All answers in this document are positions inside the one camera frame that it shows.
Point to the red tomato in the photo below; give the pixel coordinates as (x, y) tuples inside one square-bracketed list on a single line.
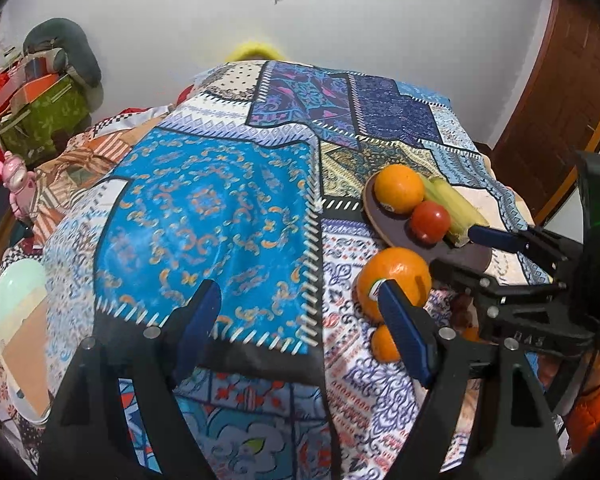
[(429, 222)]

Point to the green patterned box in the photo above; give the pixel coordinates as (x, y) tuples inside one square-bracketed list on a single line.
[(42, 129)]

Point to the patchwork patterned bed cover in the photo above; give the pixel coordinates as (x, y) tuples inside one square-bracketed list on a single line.
[(255, 182)]

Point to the mint green round object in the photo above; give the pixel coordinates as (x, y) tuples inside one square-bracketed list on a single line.
[(16, 281)]

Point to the brown wooden door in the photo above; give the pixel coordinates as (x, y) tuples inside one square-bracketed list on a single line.
[(558, 112)]

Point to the brown round plate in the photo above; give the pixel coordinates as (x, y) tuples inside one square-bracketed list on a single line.
[(394, 231)]

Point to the red orange gift box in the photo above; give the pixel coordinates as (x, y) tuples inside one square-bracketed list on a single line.
[(24, 82)]

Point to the corn cob in husk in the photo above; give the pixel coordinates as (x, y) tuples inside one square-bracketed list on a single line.
[(463, 215)]

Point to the orange on plate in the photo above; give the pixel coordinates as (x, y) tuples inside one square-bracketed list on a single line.
[(398, 189)]

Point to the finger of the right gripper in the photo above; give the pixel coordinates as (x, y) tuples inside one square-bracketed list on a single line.
[(481, 285), (545, 248)]

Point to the orange with sticker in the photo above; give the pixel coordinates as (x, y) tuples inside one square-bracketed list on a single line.
[(407, 268)]

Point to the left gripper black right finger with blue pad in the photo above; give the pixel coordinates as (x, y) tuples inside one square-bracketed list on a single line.
[(512, 435)]

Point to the yellow fluffy pillow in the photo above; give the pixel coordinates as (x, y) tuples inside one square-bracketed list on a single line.
[(253, 51)]

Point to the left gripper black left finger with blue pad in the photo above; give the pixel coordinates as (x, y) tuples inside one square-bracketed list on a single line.
[(87, 435)]

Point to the pink plush toy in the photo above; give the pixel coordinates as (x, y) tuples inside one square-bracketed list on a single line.
[(20, 182)]

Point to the dark green neck pillow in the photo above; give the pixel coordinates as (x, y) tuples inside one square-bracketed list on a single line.
[(64, 34)]

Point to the small orange tangerine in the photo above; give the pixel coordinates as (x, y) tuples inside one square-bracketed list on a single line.
[(383, 346)]

